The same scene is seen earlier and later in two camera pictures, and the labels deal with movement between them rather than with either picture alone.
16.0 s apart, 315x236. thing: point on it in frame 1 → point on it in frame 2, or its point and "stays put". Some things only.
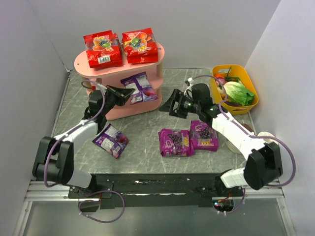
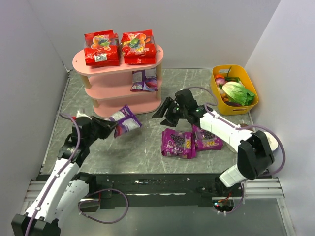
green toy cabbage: (238, 94) stays put
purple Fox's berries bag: (143, 91) → (144, 80)
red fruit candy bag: (103, 49) stays put
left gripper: (115, 94) → (100, 126)
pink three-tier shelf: (108, 75) stays put
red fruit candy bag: (140, 46) stays put
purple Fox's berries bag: (111, 141) → (126, 121)
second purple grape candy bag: (203, 136) stays put
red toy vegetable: (221, 77) stays put
